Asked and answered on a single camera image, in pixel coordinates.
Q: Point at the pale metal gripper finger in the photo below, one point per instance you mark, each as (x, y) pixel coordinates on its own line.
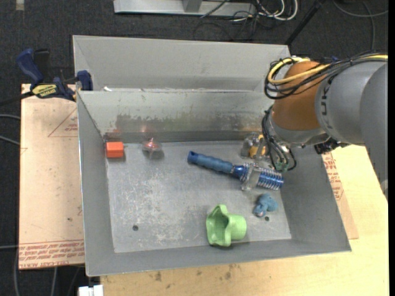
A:
(253, 169)
(248, 185)

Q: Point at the grey and yellow toy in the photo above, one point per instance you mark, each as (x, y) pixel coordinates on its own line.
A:
(252, 148)

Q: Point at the blue toy animal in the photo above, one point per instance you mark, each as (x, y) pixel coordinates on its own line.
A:
(266, 203)

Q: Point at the green plastic cup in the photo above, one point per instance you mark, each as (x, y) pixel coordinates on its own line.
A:
(226, 227)

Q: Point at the grey metal bin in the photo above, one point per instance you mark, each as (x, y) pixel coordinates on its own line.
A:
(185, 202)

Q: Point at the clear red spinning top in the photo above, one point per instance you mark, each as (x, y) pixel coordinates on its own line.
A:
(152, 146)

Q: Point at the orange block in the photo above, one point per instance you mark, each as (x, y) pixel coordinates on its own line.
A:
(114, 150)

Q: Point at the brown cardboard board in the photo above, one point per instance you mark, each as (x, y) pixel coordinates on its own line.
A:
(46, 171)

